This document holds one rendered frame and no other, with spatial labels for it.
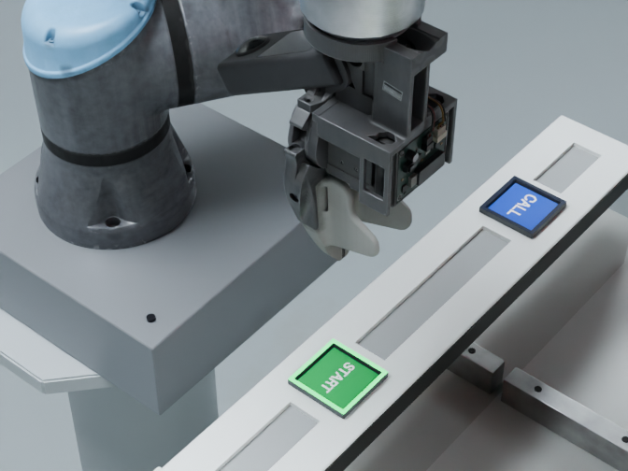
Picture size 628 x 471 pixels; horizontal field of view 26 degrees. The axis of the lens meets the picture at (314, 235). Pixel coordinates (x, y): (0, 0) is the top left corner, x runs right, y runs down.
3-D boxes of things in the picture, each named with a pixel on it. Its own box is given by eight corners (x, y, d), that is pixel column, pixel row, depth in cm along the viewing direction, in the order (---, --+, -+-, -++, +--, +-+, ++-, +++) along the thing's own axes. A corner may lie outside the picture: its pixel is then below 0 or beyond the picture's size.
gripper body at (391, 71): (383, 227, 85) (391, 71, 77) (279, 171, 90) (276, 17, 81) (453, 167, 90) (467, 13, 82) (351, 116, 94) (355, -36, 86)
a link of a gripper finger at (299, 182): (302, 241, 91) (301, 138, 85) (284, 232, 92) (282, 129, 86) (346, 206, 94) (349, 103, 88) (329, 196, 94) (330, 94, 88)
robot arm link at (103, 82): (27, 87, 126) (1, -39, 116) (169, 59, 128) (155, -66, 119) (49, 168, 117) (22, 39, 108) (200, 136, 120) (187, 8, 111)
